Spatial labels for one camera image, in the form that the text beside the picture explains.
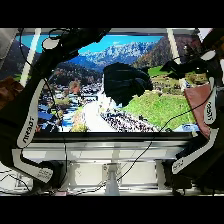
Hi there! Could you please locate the black garment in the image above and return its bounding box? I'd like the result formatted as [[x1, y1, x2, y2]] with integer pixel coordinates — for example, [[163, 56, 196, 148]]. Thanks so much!
[[102, 61, 155, 108]]

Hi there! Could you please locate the red garment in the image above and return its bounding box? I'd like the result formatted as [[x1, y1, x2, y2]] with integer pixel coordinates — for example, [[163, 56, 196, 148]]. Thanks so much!
[[184, 83, 214, 139]]

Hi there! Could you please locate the brown garment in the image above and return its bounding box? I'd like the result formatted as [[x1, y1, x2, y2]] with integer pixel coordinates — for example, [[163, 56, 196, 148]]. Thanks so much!
[[0, 77, 25, 111]]

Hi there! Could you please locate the silver frame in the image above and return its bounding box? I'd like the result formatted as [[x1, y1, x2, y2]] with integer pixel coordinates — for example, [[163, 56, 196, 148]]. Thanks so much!
[[0, 131, 224, 197]]

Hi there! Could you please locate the black cable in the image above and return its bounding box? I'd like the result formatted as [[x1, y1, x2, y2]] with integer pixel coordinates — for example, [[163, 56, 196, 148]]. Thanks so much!
[[18, 28, 70, 193], [114, 88, 214, 184]]

